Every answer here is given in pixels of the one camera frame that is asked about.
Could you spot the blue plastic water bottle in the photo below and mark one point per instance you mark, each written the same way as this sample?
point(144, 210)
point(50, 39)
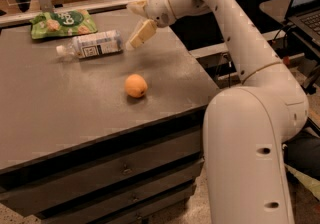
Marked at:
point(92, 45)

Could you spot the black shorts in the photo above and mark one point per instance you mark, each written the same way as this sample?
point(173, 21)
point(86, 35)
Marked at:
point(303, 154)

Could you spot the green snack bag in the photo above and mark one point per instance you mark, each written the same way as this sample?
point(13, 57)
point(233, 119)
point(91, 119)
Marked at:
point(66, 24)

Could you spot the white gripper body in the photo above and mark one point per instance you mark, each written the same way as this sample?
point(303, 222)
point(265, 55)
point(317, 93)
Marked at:
point(157, 9)

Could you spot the orange fruit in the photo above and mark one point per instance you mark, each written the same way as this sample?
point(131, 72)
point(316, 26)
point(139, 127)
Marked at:
point(135, 86)

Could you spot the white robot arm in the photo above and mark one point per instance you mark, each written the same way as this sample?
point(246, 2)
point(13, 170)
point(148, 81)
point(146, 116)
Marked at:
point(244, 126)

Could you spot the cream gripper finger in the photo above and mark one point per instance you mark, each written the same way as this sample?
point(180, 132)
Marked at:
point(144, 30)
point(137, 7)

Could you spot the grey drawer cabinet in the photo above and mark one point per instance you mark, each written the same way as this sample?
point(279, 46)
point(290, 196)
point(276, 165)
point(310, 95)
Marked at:
point(98, 168)

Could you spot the black laptop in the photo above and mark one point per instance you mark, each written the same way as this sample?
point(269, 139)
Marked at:
point(305, 14)

